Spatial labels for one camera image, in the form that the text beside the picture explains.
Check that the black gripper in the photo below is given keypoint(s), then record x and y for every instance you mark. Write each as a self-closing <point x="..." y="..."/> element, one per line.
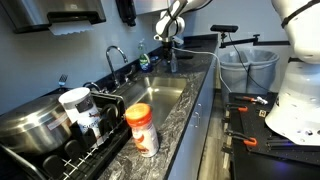
<point x="167" y="43"/>

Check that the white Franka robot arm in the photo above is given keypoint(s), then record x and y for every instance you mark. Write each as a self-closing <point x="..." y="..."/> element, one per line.
<point x="296" y="100"/>

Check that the stainless steel sink basin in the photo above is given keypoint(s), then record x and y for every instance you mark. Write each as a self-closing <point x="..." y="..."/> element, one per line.
<point x="146" y="106"/>

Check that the black flat block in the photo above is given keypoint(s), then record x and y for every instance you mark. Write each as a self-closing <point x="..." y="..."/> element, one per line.
<point x="185" y="56"/>

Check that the green dish soap bottle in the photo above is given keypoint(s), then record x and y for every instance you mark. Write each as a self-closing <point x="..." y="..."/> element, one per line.
<point x="144" y="61"/>

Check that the tall chrome gooseneck faucet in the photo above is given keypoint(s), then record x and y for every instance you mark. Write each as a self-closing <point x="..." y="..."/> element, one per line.
<point x="111" y="66"/>

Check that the grey plastic trash bin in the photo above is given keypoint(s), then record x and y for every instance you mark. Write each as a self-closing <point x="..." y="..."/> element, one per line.
<point x="263" y="71"/>
<point x="233" y="75"/>

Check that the orange-lid plastic container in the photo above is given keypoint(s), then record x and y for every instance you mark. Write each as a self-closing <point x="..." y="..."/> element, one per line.
<point x="142" y="130"/>

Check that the small chrome faucet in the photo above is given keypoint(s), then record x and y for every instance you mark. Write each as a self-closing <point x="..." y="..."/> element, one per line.
<point x="91" y="84"/>

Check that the white base cabinet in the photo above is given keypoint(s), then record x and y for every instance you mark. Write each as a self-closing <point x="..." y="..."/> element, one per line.
<point x="196" y="140"/>

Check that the white paper towel sheet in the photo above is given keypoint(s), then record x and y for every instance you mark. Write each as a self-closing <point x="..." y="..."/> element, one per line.
<point x="70" y="28"/>

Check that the small white part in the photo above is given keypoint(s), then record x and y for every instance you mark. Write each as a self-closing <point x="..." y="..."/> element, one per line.
<point x="262" y="100"/>

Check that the small square marker tag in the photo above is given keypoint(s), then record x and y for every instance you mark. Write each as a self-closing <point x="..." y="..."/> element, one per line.
<point x="262" y="113"/>

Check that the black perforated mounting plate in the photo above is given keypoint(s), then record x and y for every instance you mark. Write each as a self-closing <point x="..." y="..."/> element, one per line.
<point x="253" y="126"/>

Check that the black dish rack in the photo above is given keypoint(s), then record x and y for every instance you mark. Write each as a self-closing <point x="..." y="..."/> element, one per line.
<point x="83" y="161"/>

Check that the steel paper towel dispenser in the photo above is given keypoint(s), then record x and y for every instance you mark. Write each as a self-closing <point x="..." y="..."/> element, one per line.
<point x="33" y="13"/>

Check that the stainless steel pot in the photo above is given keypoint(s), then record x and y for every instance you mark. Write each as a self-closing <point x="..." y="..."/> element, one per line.
<point x="30" y="126"/>

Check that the white wall cabinet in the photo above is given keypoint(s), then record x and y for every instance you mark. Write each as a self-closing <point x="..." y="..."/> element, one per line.
<point x="150" y="6"/>

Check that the black wall soap dispenser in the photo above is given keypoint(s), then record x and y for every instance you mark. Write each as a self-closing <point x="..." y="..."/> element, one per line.
<point x="126" y="11"/>

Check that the black stereo camera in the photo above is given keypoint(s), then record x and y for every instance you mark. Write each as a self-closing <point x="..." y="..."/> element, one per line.
<point x="224" y="28"/>

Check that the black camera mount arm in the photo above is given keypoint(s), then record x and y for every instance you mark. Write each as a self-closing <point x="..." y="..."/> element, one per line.
<point x="246" y="41"/>

